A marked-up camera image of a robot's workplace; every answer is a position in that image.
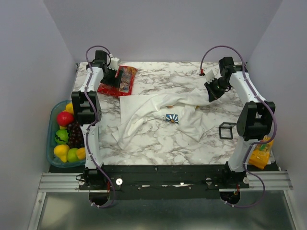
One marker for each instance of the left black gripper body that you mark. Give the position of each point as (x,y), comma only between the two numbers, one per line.
(110,78)

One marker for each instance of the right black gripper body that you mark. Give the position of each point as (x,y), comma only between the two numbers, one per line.
(217,87)

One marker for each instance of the white garment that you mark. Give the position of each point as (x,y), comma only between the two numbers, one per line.
(180,109)

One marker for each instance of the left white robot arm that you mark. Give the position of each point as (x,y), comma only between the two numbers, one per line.
(87,112)

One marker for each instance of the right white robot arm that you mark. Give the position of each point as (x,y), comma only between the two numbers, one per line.
(254,122)

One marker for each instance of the red snack bag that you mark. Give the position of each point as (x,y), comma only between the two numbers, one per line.
(126,85)

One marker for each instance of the yellow toy lemon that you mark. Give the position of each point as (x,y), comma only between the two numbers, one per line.
(69,108)

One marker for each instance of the teal plastic fruit bowl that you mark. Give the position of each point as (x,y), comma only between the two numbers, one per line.
(53,127)

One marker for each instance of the red toy apple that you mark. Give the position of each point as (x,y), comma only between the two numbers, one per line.
(64,118)

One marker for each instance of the purple toy grapes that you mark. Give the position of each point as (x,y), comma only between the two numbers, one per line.
(75,135)

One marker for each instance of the green toy watermelon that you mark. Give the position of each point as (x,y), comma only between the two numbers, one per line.
(62,136)

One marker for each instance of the yellow candy bag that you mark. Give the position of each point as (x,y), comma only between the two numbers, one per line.
(261,154)

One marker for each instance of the orange toy fruit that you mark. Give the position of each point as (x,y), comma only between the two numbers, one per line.
(81,153)

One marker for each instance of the green toy lime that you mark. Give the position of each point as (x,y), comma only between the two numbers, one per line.
(72,155)

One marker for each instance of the yellow toy pear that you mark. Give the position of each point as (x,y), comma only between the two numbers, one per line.
(61,151)

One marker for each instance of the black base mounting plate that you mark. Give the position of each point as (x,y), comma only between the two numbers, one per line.
(125,178)

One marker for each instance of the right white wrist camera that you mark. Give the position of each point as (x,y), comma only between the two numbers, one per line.
(208,74)

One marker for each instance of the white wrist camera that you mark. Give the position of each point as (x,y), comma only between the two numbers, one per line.
(208,74)
(114,63)

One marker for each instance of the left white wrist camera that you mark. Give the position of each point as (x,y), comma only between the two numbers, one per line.
(114,63)

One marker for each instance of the black square frame box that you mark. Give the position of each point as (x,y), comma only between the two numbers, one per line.
(226,130)

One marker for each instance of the aluminium rail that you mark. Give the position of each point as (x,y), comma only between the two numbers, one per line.
(66,182)

